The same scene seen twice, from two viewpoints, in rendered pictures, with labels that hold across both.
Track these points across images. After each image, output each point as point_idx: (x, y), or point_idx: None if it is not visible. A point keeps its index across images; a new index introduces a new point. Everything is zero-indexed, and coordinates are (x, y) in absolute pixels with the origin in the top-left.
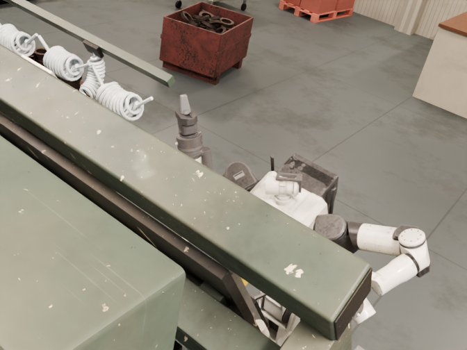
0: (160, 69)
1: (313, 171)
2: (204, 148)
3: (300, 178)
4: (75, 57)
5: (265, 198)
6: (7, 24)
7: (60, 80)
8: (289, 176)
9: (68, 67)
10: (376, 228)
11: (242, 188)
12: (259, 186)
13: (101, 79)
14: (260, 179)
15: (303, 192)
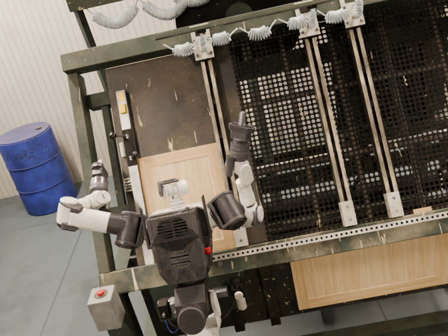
0: (161, 34)
1: (168, 215)
2: (232, 156)
3: (159, 182)
4: (213, 35)
5: (189, 204)
6: (263, 25)
7: (181, 27)
8: (183, 209)
9: (212, 37)
10: (97, 211)
11: (100, 45)
12: (201, 203)
13: (199, 45)
14: (208, 210)
15: (166, 211)
